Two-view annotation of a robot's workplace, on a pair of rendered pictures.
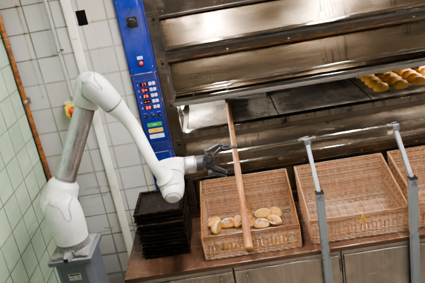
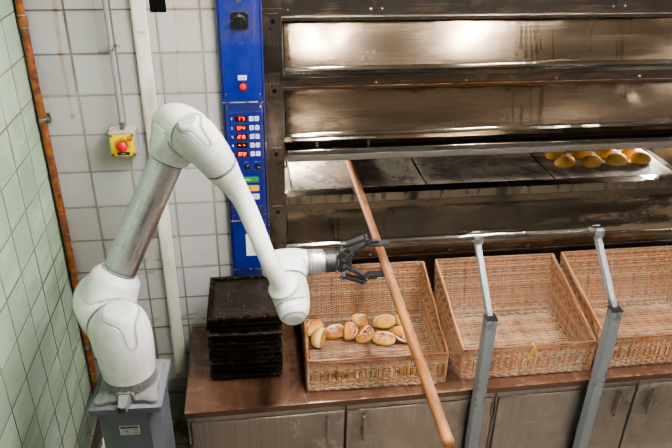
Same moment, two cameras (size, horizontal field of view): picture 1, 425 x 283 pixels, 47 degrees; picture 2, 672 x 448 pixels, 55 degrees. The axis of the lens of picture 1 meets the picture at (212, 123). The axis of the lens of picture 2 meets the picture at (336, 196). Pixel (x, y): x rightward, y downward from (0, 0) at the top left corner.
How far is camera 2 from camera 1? 0.66 m
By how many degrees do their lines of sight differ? 12
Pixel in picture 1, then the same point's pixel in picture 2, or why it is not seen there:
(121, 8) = not seen: outside the picture
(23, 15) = not seen: outside the picture
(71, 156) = (137, 239)
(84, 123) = (164, 188)
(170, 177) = (294, 287)
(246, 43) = (405, 78)
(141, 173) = (213, 247)
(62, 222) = (123, 351)
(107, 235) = not seen: hidden behind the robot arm
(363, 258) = (523, 403)
